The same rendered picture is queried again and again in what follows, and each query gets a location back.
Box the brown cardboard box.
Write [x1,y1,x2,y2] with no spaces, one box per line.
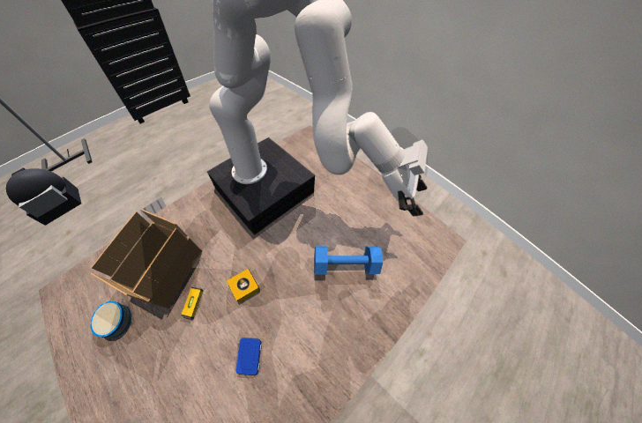
[94,214,202,308]

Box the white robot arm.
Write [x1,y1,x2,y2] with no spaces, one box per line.
[209,0,428,184]

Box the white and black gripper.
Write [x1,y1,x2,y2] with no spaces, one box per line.
[379,164,428,216]

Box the blue dumbbell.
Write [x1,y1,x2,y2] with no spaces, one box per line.
[315,246,383,275]

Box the yellow pocket level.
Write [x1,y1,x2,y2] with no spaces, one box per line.
[181,286,203,319]

